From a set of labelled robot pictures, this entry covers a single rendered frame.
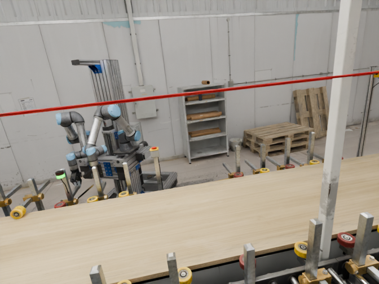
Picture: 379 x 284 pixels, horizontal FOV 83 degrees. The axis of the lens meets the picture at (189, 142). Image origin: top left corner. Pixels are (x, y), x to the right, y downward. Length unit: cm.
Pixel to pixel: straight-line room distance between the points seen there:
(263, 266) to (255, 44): 452
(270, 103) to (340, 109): 449
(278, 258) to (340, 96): 92
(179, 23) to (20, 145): 374
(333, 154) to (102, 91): 231
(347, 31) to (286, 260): 117
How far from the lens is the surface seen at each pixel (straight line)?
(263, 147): 210
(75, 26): 463
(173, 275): 99
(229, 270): 139
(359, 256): 138
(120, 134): 248
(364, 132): 274
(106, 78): 268
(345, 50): 106
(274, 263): 148
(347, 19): 107
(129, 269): 128
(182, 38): 467
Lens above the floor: 180
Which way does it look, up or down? 18 degrees down
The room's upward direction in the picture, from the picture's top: 6 degrees counter-clockwise
